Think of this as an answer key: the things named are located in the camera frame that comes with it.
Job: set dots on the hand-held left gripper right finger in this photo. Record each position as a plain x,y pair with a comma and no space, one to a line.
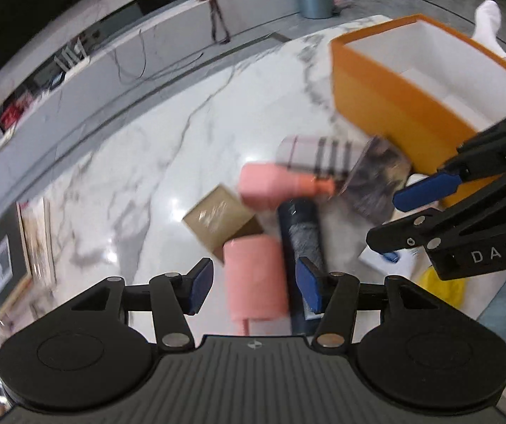
309,289

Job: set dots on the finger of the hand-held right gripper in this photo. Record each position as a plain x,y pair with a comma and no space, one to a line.
429,187
456,225

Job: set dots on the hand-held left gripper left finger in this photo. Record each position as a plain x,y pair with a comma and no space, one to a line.
200,285

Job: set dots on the pink towel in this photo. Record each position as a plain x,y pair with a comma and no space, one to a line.
255,278

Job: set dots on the dark blue spray can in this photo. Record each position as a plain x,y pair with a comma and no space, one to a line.
299,229

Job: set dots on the brown cardboard box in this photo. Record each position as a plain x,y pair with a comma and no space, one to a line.
217,221

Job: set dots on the white blue printed packet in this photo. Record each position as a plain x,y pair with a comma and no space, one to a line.
394,269

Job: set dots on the pink bottle orange cap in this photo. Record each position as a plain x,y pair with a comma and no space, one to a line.
266,185

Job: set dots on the orange cardboard box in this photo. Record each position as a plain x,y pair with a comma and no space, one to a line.
368,88

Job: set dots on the dark marbled packet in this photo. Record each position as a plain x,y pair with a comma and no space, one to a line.
374,176

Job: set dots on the yellow packet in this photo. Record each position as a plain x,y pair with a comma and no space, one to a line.
443,289

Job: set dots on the person's leg white sock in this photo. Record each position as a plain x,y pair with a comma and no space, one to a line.
489,22

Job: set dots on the long grey tv bench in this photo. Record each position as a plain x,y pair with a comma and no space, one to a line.
169,39

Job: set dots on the red box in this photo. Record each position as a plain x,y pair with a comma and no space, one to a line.
14,112

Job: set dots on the white router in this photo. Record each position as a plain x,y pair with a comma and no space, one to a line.
72,57

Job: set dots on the black television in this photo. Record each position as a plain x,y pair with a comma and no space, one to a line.
36,9

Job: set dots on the dark picture frame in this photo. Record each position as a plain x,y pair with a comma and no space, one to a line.
8,260

